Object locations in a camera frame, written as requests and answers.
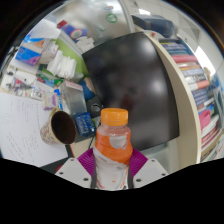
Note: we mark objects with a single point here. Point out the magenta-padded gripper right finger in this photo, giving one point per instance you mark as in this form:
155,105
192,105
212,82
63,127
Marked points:
149,171

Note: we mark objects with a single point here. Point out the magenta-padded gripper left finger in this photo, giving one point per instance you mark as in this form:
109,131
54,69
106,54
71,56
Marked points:
74,171

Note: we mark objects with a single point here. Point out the orange-capped drink bottle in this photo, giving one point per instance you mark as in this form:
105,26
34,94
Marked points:
112,146

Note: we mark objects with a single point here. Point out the patterned paper cup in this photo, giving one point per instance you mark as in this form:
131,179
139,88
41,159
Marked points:
48,133

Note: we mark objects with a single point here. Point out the small blue box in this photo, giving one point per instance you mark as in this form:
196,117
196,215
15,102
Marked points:
84,124

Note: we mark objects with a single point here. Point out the white written paper sheet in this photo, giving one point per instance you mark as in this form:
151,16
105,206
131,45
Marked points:
23,126

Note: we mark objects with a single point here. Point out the beige shelf with books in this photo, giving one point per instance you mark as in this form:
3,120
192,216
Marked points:
186,110

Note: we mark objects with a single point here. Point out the grey flat box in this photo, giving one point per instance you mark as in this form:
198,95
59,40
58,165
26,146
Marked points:
75,98

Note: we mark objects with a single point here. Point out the black computer monitor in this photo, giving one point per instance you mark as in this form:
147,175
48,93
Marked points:
133,90

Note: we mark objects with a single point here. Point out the white tissue pack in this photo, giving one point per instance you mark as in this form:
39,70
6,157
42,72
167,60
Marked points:
63,65

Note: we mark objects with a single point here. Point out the blue packet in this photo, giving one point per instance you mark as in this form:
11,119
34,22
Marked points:
28,56

